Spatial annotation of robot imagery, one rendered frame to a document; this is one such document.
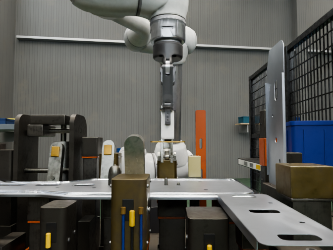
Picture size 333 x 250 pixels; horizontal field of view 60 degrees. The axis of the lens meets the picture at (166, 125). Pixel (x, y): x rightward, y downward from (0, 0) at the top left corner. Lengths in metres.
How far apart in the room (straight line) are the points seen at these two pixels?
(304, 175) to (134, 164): 0.32
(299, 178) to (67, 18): 9.00
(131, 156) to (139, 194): 0.09
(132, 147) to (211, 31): 9.03
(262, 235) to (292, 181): 0.24
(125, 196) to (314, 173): 0.35
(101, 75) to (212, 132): 3.68
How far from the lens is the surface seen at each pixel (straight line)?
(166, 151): 0.86
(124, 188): 0.47
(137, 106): 8.54
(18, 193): 0.71
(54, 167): 0.90
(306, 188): 0.60
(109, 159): 0.88
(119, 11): 0.75
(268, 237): 0.36
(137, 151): 0.54
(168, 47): 0.71
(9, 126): 1.13
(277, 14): 10.56
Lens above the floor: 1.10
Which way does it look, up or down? 3 degrees up
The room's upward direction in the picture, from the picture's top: straight up
